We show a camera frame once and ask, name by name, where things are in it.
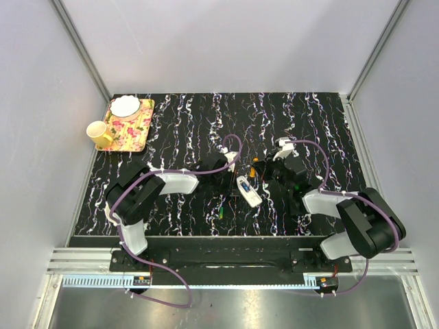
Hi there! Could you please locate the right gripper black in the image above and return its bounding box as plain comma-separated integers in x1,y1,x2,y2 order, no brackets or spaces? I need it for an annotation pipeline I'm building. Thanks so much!
252,151,293,193

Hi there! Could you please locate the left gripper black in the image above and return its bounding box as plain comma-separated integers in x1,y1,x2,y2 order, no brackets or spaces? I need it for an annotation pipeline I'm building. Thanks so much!
210,167,240,197

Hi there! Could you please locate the white remote control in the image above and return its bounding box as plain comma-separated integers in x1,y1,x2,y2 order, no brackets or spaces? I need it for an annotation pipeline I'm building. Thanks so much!
237,176,262,208

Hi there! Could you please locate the blue battery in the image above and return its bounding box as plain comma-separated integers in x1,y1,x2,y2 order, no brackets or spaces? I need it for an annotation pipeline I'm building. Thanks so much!
241,182,250,192

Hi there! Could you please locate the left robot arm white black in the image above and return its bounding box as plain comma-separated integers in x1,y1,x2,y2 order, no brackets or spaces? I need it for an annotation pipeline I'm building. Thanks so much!
104,147,238,271

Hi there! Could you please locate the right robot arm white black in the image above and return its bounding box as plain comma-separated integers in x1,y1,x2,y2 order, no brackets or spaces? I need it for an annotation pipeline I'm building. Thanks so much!
253,156,407,271

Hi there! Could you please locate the black remote control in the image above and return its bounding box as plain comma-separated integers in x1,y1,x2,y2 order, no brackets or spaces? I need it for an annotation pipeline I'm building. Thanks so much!
284,182,307,216

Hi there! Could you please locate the floral pink yellow tray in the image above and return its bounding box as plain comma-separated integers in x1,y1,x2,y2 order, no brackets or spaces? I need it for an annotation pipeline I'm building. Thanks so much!
95,99,155,152

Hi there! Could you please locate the white scalloped bowl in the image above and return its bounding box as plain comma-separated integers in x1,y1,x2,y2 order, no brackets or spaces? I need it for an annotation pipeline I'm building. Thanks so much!
110,95,141,118

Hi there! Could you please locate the yellow mug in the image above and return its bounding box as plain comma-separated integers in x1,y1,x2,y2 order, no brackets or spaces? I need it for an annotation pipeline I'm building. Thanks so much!
86,121,114,148

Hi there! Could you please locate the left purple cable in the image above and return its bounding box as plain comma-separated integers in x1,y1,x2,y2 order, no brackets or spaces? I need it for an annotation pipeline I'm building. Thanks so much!
109,134,244,309

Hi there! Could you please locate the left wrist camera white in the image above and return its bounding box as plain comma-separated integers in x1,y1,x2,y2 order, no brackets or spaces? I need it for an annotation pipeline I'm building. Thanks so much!
221,147,240,173

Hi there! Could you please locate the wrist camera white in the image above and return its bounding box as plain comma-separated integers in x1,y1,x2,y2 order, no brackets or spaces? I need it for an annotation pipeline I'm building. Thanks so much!
273,137,294,161
221,147,240,173

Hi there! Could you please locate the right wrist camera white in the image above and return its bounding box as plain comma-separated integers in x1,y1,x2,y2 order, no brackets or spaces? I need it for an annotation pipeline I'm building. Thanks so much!
273,137,294,161

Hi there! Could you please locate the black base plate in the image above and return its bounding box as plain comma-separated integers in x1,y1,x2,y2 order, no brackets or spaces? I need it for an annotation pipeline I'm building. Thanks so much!
109,236,353,288

